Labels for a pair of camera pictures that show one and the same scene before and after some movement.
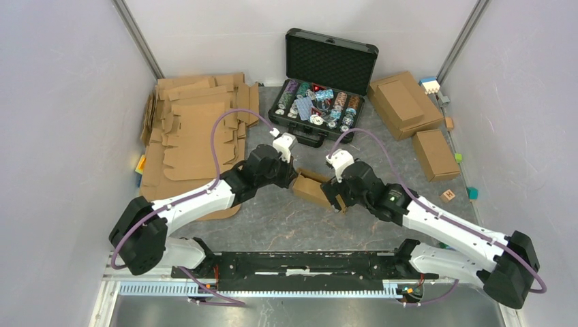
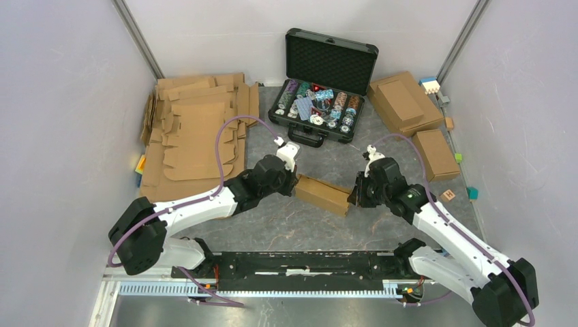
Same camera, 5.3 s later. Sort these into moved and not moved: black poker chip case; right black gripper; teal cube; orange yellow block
Moved: right black gripper
Not moved: orange yellow block; black poker chip case; teal cube
